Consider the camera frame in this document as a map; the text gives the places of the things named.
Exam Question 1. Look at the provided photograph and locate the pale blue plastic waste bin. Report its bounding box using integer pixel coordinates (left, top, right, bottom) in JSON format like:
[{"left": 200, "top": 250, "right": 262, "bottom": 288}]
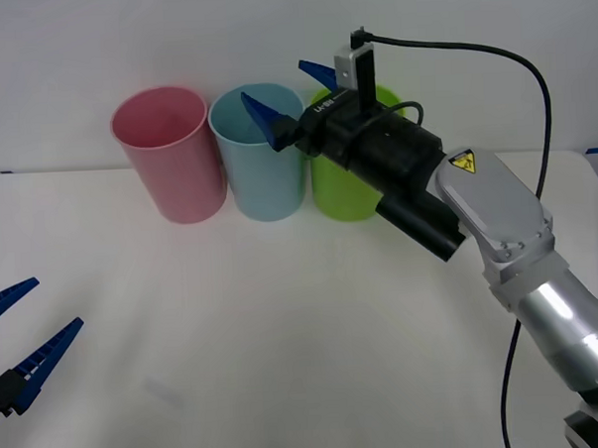
[{"left": 205, "top": 80, "right": 310, "bottom": 225}]

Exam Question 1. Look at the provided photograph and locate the green plastic waste bin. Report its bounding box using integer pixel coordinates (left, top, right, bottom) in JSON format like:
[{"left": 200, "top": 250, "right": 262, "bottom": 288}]
[{"left": 304, "top": 81, "right": 411, "bottom": 225}]

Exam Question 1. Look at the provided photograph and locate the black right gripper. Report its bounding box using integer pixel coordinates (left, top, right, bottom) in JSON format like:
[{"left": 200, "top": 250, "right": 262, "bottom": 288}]
[{"left": 237, "top": 56, "right": 393, "bottom": 176}]

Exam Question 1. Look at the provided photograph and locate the pink plastic waste bin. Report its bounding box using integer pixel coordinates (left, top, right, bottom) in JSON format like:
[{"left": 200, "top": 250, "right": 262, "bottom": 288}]
[{"left": 107, "top": 82, "right": 229, "bottom": 228}]

